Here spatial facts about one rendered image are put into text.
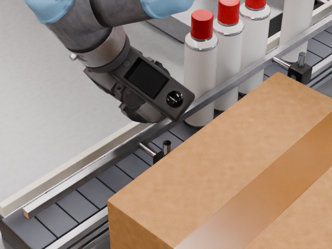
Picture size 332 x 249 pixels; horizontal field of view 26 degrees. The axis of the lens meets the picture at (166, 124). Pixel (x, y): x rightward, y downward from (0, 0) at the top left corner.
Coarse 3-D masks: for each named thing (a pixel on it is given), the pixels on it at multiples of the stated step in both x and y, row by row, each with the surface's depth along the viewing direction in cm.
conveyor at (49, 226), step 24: (312, 48) 135; (264, 72) 130; (240, 96) 125; (120, 168) 112; (144, 168) 111; (72, 192) 108; (96, 192) 108; (24, 216) 104; (48, 216) 104; (72, 216) 104; (24, 240) 101; (48, 240) 101
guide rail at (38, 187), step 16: (320, 16) 139; (272, 48) 132; (128, 128) 113; (144, 128) 116; (96, 144) 110; (112, 144) 112; (80, 160) 108; (48, 176) 105; (64, 176) 107; (16, 192) 103; (32, 192) 104; (0, 208) 101; (16, 208) 103
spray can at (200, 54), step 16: (192, 16) 106; (208, 16) 106; (192, 32) 108; (208, 32) 107; (192, 48) 108; (208, 48) 108; (192, 64) 110; (208, 64) 110; (192, 80) 112; (208, 80) 112; (208, 112) 117
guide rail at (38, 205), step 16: (304, 32) 125; (320, 32) 127; (288, 48) 122; (256, 64) 118; (240, 80) 116; (208, 96) 112; (192, 112) 110; (160, 128) 106; (128, 144) 103; (112, 160) 101; (80, 176) 99; (48, 192) 96; (64, 192) 97; (32, 208) 94
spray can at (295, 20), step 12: (288, 0) 124; (300, 0) 122; (312, 0) 123; (288, 12) 125; (300, 12) 124; (312, 12) 126; (288, 24) 127; (300, 24) 126; (288, 36) 128; (300, 48) 129; (288, 60) 131
